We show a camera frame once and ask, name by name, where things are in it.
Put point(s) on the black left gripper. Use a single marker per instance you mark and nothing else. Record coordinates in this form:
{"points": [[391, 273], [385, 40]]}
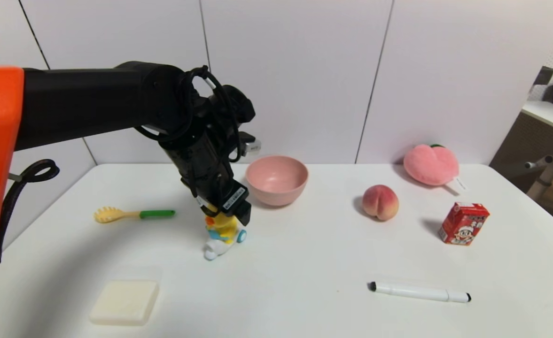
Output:
{"points": [[234, 199]]}

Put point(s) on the yellow duck toy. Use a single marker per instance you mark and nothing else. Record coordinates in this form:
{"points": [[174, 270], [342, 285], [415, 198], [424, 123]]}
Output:
{"points": [[223, 231]]}

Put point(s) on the black and orange left arm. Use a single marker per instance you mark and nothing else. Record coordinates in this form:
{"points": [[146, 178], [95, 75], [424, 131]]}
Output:
{"points": [[93, 103]]}

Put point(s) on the pink bowl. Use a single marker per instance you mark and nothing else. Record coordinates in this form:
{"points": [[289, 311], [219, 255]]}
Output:
{"points": [[276, 190]]}

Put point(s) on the white soap bar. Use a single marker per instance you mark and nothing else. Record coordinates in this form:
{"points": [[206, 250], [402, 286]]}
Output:
{"points": [[124, 303]]}

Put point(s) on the peach fruit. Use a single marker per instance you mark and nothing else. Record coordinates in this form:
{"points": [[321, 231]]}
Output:
{"points": [[380, 203]]}

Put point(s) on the white marker pen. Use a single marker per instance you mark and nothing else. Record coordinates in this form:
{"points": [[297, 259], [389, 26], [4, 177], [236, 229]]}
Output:
{"points": [[418, 292]]}

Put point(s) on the pink plush peach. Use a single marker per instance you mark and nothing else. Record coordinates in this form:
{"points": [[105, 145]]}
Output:
{"points": [[430, 165]]}

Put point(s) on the red milk carton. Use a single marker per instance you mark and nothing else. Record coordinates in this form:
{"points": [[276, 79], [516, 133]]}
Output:
{"points": [[463, 224]]}

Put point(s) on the white side desk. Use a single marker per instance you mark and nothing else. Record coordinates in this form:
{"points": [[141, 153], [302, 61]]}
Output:
{"points": [[547, 113]]}

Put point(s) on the grey pegboard holder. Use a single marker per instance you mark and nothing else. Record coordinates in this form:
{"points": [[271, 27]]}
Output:
{"points": [[543, 75]]}

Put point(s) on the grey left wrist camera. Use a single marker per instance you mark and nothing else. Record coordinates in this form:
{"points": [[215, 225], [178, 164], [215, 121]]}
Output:
{"points": [[251, 145]]}

